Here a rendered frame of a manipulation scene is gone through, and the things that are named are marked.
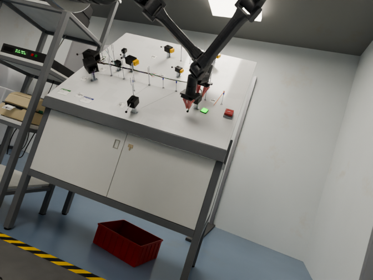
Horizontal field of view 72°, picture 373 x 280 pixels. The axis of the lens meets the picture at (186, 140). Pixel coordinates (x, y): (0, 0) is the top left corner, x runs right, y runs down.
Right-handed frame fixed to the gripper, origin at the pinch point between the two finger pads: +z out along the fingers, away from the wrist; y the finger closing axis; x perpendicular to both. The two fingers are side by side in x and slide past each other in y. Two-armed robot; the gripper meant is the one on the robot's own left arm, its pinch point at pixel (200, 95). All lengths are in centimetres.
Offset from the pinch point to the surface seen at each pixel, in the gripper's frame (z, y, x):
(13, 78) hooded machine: 108, 347, -118
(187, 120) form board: 13.6, -1.0, 13.2
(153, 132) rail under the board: 21.9, 10.8, 29.8
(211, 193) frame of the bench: 41, -32, 31
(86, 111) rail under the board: 24, 55, 36
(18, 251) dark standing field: 95, 48, 83
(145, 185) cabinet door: 50, 4, 39
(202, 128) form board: 14.3, -11.9, 14.8
